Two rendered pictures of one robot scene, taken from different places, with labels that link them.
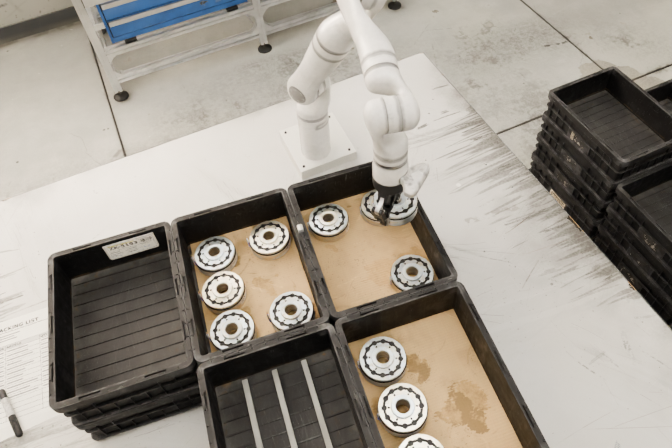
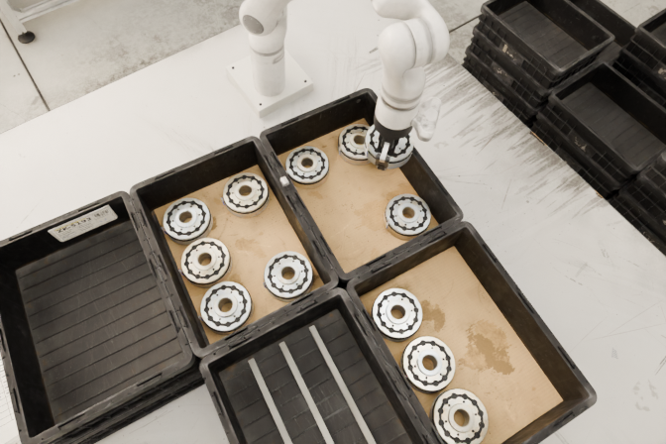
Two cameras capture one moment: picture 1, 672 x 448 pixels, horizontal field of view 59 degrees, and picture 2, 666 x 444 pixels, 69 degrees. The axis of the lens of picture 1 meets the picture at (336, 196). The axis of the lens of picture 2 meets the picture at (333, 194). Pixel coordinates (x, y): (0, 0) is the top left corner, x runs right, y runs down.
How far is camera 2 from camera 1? 0.44 m
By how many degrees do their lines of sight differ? 15
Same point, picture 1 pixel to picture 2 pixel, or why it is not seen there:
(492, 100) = not seen: hidden behind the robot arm
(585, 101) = (509, 13)
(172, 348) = (159, 335)
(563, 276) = (536, 192)
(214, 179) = (162, 127)
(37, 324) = not seen: outside the picture
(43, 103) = not seen: outside the picture
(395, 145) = (414, 81)
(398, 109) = (428, 37)
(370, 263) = (360, 207)
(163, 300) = (136, 280)
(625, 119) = (547, 28)
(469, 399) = (489, 340)
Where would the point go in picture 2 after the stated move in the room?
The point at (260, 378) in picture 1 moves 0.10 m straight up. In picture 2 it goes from (268, 354) to (262, 344)
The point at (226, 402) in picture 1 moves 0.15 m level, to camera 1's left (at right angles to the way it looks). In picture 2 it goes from (235, 388) to (156, 411)
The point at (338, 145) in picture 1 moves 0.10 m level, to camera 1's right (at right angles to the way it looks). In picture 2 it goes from (292, 77) to (325, 70)
